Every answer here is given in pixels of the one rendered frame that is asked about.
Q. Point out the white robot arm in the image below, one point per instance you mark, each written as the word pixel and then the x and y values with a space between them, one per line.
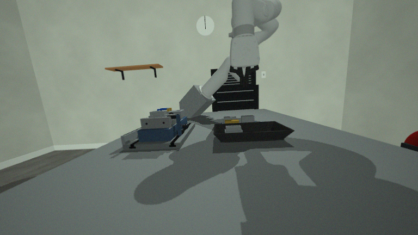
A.
pixel 246 14

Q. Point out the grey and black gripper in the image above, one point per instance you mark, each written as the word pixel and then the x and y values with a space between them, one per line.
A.
pixel 244 52

